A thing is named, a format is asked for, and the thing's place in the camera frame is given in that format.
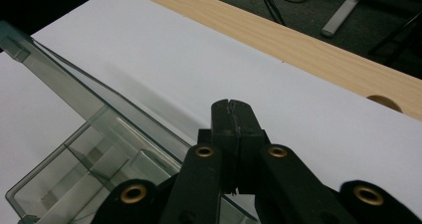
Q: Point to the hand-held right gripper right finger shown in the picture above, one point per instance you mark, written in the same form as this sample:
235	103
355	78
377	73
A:
249	137

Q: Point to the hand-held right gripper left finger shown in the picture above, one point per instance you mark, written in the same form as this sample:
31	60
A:
225	134

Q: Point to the smoky clear plastic compartment box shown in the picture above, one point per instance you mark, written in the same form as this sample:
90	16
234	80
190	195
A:
99	141

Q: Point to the white metal stand leg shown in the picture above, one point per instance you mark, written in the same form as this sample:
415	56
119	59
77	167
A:
341	15

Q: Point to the black stand leg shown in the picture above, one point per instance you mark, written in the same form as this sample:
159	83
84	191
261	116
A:
398	33

